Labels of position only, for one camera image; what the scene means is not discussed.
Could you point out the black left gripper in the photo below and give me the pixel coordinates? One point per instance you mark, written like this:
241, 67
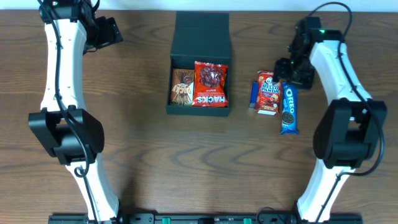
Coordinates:
107, 37

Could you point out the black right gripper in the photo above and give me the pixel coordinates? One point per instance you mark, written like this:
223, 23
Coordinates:
288, 74

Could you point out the red Hello Panda pack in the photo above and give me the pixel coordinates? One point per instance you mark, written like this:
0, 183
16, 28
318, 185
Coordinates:
268, 94

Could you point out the small blue stick pack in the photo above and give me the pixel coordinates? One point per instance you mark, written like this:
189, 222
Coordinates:
253, 95

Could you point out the blue cookie pack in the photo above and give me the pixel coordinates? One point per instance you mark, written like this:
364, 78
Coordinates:
289, 109

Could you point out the red Hacks candy bag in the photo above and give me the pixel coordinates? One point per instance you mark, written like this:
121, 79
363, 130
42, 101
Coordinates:
209, 85

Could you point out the brown Pocky box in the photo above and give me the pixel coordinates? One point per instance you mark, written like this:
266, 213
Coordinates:
182, 87

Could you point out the black box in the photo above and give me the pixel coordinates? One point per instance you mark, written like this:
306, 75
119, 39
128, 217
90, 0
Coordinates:
203, 37

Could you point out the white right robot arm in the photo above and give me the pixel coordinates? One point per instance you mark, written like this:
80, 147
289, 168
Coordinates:
349, 140

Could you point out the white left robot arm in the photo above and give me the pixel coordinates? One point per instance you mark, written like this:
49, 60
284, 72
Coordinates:
63, 126

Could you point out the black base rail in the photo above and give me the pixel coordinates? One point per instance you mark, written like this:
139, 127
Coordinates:
148, 218

